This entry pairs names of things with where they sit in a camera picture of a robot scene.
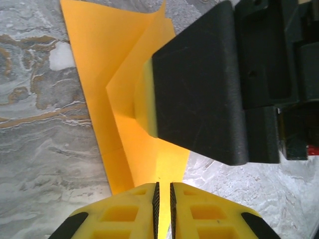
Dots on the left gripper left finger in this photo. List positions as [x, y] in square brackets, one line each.
[144, 199]

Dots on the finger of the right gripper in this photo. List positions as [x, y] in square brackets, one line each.
[199, 99]

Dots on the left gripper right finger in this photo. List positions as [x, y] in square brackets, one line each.
[189, 199]

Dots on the orange paper sheet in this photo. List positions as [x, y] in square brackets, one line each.
[99, 62]

